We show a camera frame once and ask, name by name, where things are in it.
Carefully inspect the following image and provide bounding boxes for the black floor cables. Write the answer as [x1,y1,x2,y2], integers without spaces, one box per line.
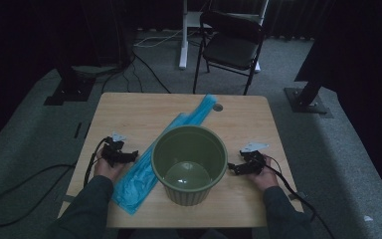
[100,49,172,95]

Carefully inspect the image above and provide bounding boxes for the black stand with bolted base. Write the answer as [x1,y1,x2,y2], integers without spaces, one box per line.
[284,78,334,119]

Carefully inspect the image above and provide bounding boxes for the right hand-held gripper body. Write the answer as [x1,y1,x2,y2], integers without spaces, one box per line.
[238,141,270,176]

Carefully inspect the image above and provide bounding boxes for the person's right hand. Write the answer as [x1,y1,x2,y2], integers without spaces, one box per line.
[247,154,280,192]

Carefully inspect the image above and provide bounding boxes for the left hand-held gripper cable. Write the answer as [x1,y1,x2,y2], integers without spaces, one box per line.
[0,136,108,228]

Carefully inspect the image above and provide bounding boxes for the green ribbed trash bin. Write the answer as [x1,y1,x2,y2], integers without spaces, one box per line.
[150,124,229,207]

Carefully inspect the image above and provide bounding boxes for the black folding chair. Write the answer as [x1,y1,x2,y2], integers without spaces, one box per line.
[192,10,267,97]

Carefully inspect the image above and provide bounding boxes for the blue plastic trash bag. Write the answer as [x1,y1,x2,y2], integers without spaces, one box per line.
[111,94,218,216]

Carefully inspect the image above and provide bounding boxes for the black stand with square base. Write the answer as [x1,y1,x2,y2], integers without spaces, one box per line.
[43,64,97,107]

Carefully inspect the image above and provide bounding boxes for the white floor cable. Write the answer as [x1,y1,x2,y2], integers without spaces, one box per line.
[133,29,184,49]

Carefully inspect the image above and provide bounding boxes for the person's left hand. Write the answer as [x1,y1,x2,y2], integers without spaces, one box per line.
[94,155,127,183]

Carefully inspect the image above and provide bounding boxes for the hand-held gripper cable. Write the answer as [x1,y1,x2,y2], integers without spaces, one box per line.
[265,155,334,239]
[0,136,108,228]

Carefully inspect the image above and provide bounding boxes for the right hand-held gripper cable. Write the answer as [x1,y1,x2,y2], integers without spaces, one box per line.
[265,155,334,239]

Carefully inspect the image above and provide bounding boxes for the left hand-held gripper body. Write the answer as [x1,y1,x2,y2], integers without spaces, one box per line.
[100,132,128,168]

